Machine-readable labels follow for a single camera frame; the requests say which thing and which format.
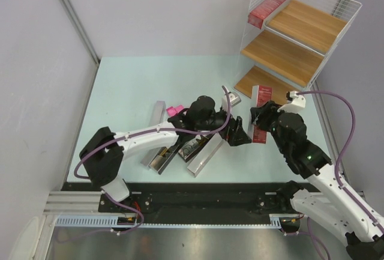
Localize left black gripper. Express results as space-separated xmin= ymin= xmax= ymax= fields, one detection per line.
xmin=196 ymin=104 xmax=251 ymax=146

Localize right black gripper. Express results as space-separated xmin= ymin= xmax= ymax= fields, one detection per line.
xmin=249 ymin=100 xmax=294 ymax=155

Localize plain silver toothpaste box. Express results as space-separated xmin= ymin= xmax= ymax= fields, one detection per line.
xmin=187 ymin=133 xmax=224 ymax=177

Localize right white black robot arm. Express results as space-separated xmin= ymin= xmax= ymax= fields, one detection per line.
xmin=250 ymin=101 xmax=383 ymax=259

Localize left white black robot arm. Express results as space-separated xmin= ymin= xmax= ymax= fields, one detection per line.
xmin=78 ymin=95 xmax=251 ymax=212

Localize silver WR toothpaste box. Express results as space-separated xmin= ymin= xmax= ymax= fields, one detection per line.
xmin=178 ymin=135 xmax=212 ymax=162

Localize pink toothpaste box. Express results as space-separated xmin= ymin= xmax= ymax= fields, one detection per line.
xmin=166 ymin=105 xmax=184 ymax=117

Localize silver O toothpaste box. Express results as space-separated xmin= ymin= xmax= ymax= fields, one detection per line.
xmin=149 ymin=145 xmax=179 ymax=175

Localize flat silver toothpaste box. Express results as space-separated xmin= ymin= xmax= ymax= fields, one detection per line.
xmin=140 ymin=149 xmax=158 ymax=168

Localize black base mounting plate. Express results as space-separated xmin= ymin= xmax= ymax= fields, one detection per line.
xmin=61 ymin=182 xmax=322 ymax=225

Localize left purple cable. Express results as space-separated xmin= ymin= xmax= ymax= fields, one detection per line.
xmin=73 ymin=85 xmax=233 ymax=237

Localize purple cable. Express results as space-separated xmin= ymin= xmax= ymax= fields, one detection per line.
xmin=73 ymin=85 xmax=233 ymax=237
xmin=287 ymin=90 xmax=379 ymax=260

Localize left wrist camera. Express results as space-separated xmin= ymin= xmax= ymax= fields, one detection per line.
xmin=221 ymin=92 xmax=241 ymax=110

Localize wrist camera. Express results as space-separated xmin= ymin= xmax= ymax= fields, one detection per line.
xmin=221 ymin=92 xmax=241 ymax=110
xmin=277 ymin=91 xmax=306 ymax=113

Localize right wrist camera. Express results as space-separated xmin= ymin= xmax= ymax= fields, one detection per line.
xmin=277 ymin=91 xmax=306 ymax=113

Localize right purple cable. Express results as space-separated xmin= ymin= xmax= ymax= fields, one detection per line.
xmin=287 ymin=90 xmax=379 ymax=260

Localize white wire wooden shelf rack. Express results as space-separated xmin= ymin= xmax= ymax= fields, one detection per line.
xmin=235 ymin=0 xmax=362 ymax=103

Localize aluminium rail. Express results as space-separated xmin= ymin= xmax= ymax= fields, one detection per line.
xmin=43 ymin=191 xmax=101 ymax=215

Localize slotted cable duct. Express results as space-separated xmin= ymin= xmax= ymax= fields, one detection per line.
xmin=56 ymin=215 xmax=137 ymax=228

